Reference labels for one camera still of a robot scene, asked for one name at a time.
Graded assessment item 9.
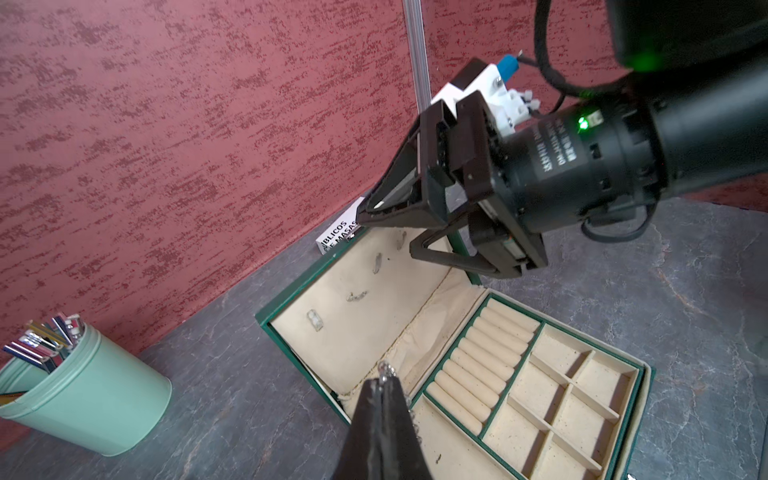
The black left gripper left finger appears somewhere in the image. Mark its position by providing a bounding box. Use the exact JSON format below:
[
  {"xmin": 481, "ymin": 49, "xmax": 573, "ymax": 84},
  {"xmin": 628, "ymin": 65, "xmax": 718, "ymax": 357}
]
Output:
[{"xmin": 332, "ymin": 379, "xmax": 384, "ymax": 480}]

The mint green pencil cup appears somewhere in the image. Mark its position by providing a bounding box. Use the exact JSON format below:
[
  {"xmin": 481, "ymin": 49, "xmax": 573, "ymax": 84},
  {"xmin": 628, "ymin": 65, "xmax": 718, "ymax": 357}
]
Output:
[{"xmin": 1, "ymin": 325, "xmax": 172, "ymax": 457}]

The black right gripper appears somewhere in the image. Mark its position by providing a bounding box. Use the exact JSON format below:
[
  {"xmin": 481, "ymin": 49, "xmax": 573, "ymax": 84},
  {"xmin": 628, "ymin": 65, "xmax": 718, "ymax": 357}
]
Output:
[{"xmin": 356, "ymin": 94, "xmax": 660, "ymax": 279}]

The green jewelry box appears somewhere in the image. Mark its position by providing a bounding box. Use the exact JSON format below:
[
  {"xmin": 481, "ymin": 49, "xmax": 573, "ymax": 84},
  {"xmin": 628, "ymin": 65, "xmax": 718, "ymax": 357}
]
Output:
[{"xmin": 256, "ymin": 229, "xmax": 653, "ymax": 479}]

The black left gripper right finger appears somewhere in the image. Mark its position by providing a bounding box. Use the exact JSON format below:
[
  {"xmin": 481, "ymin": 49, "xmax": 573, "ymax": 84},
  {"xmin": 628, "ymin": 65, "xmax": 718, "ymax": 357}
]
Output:
[{"xmin": 382, "ymin": 377, "xmax": 432, "ymax": 479}]

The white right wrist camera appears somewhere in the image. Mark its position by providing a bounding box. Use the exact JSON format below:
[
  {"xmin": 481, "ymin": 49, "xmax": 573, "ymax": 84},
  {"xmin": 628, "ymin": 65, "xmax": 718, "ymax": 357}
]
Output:
[{"xmin": 430, "ymin": 54, "xmax": 541, "ymax": 137}]

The white book black text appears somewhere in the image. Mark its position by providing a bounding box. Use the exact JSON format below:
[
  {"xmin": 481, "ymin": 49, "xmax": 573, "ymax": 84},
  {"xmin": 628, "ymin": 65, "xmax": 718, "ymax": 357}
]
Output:
[{"xmin": 315, "ymin": 197, "xmax": 364, "ymax": 255}]

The coloured pencils bundle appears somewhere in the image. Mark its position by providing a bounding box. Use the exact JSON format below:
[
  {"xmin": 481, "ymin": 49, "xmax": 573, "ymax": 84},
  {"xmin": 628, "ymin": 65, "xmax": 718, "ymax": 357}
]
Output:
[{"xmin": 1, "ymin": 313, "xmax": 86, "ymax": 374}]

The aluminium right corner post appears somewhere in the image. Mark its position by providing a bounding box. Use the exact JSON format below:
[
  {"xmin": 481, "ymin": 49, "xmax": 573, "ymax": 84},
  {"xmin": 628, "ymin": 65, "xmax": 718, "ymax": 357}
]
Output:
[{"xmin": 402, "ymin": 0, "xmax": 432, "ymax": 113}]

